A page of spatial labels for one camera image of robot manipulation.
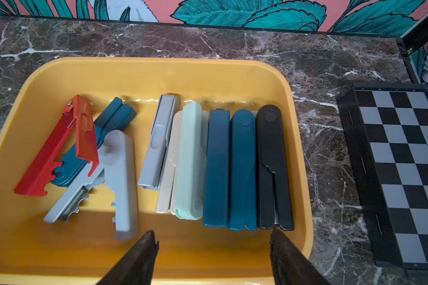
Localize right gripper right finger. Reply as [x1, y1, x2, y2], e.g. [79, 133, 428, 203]
[270, 228, 329, 285]

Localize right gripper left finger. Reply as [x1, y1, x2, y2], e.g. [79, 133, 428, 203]
[97, 230, 159, 285]

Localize black pliers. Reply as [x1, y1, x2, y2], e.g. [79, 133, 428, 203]
[256, 104, 294, 231]

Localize beige pliers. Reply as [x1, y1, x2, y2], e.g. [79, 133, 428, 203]
[155, 110, 183, 214]

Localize mint green pliers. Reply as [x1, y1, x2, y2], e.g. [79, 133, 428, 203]
[171, 102, 209, 220]

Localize grey pliers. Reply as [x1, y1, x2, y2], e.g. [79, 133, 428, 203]
[44, 129, 139, 241]
[138, 95, 180, 191]

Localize yellow plastic storage tray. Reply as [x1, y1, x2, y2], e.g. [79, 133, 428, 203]
[0, 56, 315, 285]

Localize red plastic tool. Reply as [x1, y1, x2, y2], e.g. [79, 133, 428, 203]
[14, 95, 99, 197]

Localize black white checkerboard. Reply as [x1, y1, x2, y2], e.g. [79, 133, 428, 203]
[336, 83, 428, 278]

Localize black frame post right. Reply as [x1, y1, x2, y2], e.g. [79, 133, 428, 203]
[398, 15, 428, 84]

